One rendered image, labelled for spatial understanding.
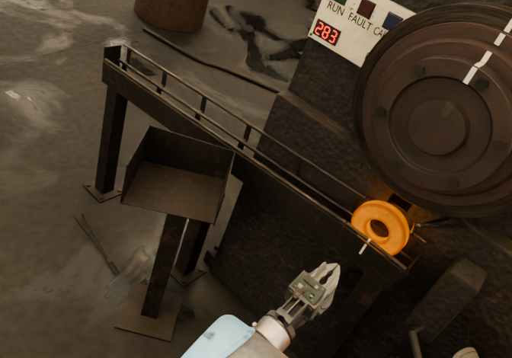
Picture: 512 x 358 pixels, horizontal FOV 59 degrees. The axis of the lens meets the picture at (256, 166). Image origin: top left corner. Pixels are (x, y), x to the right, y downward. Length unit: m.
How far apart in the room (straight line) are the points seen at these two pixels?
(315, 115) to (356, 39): 0.25
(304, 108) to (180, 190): 0.44
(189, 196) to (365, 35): 0.65
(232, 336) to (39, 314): 1.22
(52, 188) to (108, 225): 0.31
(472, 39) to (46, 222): 1.65
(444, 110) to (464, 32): 0.16
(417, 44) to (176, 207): 0.74
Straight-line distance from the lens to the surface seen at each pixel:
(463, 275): 1.23
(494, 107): 0.97
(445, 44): 1.02
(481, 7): 1.04
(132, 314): 1.77
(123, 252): 1.94
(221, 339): 0.62
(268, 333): 0.94
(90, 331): 1.73
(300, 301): 0.97
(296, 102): 1.40
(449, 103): 0.98
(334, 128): 1.35
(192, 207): 1.30
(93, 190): 2.17
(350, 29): 1.29
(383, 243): 1.29
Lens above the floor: 1.48
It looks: 35 degrees down
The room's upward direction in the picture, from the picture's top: 21 degrees clockwise
